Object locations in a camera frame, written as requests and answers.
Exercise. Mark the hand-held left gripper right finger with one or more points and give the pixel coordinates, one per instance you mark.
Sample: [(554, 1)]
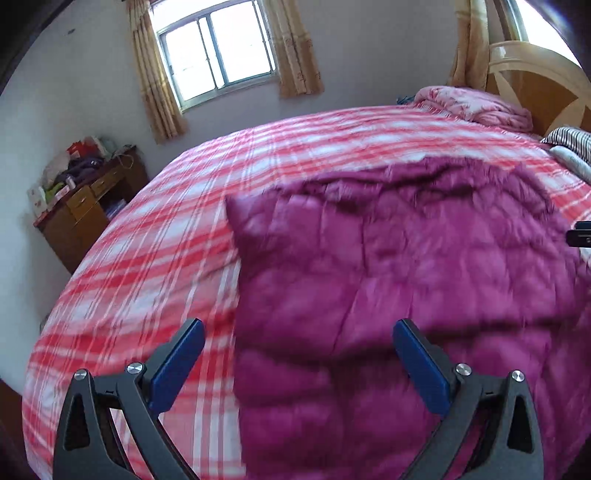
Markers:
[(422, 364)]

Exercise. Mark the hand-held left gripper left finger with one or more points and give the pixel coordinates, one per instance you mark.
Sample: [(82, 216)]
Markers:
[(175, 364)]

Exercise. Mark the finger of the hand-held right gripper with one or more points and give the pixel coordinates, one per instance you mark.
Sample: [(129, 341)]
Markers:
[(579, 235)]

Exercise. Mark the purple puffer jacket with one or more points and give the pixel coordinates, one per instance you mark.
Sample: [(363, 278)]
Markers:
[(369, 277)]

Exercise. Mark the pile of dark clothes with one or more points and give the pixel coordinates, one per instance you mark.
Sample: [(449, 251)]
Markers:
[(83, 168)]

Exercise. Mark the grey floral pillow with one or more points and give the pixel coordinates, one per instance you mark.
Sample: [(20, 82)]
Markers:
[(577, 161)]

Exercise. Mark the striped pillow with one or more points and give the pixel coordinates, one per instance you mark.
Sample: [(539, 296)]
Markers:
[(572, 138)]

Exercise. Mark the red white plaid bed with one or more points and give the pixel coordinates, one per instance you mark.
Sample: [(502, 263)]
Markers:
[(161, 230)]

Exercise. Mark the wooden bed headboard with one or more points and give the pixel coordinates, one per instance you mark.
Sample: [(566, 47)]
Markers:
[(526, 83)]

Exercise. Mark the blue box under desk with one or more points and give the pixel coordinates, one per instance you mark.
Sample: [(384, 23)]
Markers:
[(114, 210)]

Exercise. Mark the folded pink quilt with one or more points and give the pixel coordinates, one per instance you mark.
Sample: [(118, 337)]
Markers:
[(471, 106)]

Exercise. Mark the brown wooden desk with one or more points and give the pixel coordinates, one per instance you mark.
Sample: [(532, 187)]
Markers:
[(69, 230)]

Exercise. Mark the large window by headboard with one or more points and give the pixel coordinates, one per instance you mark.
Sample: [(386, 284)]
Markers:
[(540, 27)]

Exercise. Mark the white floral box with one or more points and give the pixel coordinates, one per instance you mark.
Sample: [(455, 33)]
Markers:
[(38, 201)]

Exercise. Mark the long beige curtain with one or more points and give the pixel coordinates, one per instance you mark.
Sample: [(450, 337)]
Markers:
[(471, 46)]

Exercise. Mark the white plastic bag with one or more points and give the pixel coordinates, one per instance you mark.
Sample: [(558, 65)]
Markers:
[(56, 168)]

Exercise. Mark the red gift bag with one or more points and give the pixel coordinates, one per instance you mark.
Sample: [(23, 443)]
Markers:
[(77, 150)]

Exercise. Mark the sliding window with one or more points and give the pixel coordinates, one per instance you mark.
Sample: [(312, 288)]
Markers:
[(217, 50)]

